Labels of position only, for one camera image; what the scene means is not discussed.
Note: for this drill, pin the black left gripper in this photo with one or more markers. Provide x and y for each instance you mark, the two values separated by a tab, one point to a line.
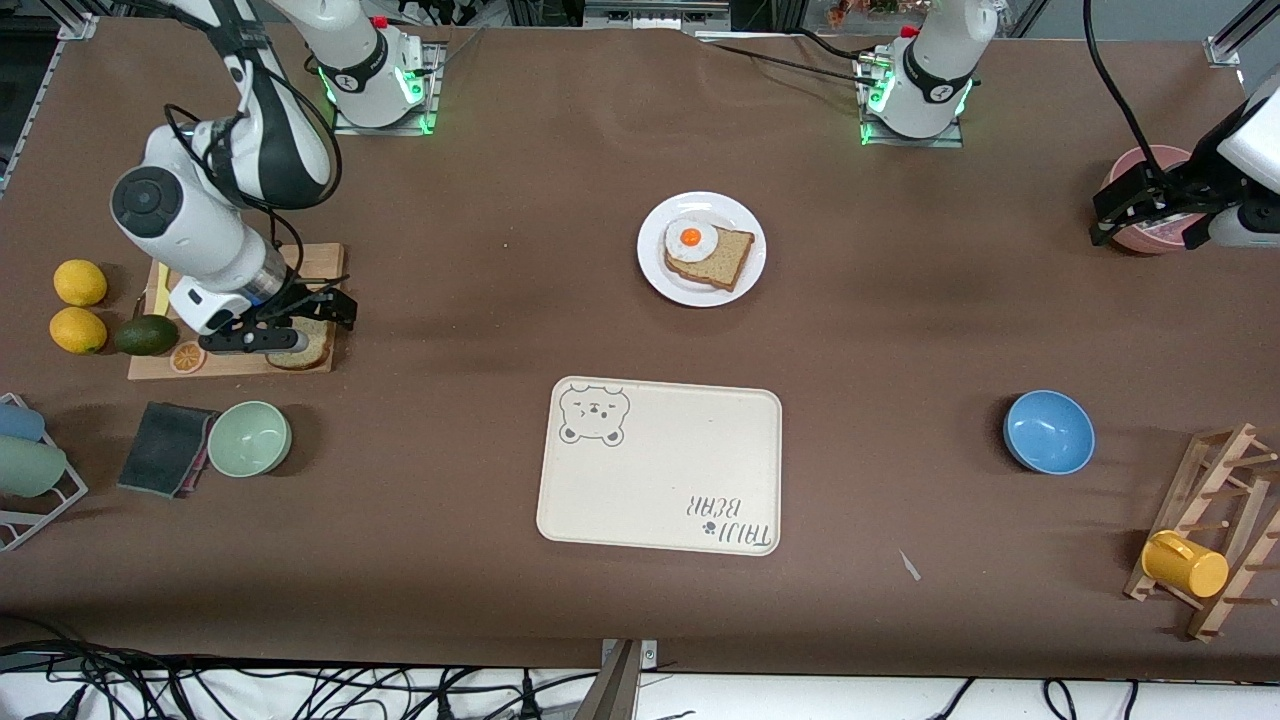
1178	190

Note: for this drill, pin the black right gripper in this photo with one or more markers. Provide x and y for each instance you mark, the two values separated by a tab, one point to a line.
303	299

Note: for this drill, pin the brown bread slice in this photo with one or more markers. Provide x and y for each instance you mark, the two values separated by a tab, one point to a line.
725	262
320	350

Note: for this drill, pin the toy fried egg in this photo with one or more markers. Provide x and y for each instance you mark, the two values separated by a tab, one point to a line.
690	238

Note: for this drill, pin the white round plate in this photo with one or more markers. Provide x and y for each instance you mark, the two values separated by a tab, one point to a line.
735	208

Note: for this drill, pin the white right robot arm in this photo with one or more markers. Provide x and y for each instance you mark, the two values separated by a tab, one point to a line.
200	220

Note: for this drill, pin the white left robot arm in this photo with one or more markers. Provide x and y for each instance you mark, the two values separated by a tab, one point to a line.
935	60

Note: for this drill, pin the pink bowl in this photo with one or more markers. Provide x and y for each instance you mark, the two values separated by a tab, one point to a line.
1155	238

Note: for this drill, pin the wooden cutting board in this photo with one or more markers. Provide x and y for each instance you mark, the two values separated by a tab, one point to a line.
318	262

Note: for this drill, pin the orange fruit slice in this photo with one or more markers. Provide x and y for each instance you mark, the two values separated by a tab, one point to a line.
188	357

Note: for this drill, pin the pale green bowl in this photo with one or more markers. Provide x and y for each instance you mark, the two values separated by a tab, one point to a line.
250	438

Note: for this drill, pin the yellow toy knife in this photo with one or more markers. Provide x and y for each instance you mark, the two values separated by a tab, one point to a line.
159	290

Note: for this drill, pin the dark green avocado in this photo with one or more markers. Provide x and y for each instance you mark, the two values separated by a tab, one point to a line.
146	336

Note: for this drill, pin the dark grey cloth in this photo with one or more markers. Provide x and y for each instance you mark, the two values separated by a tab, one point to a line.
165	450

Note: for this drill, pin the blue bowl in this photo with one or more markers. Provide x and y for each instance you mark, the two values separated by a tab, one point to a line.
1048	432

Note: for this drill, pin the yellow lemon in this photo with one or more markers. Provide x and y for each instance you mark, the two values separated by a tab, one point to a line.
80	283
78	330

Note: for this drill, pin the blue cup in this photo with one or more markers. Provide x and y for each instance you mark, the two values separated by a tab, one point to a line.
20	423

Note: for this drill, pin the pale green cup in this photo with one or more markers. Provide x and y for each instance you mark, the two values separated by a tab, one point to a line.
30	468

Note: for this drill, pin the yellow mug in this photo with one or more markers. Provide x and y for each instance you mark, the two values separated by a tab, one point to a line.
1190	570

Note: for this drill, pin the cream bear print tray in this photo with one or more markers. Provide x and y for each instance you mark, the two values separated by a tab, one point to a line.
660	470

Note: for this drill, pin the wooden mug rack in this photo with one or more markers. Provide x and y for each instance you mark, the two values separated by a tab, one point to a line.
1207	620

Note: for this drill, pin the small grey paper scrap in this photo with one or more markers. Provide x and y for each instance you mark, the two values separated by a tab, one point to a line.
909	566

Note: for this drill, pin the aluminium corner bracket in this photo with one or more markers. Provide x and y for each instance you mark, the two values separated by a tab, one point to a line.
78	27
1225	52

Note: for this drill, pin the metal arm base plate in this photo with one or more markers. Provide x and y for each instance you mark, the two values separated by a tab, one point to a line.
385	130
910	142

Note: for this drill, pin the grey metal frame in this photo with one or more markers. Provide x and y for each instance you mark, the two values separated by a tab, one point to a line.
655	12

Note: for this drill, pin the metal table clamp bracket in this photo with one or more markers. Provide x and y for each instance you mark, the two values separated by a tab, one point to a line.
620	690

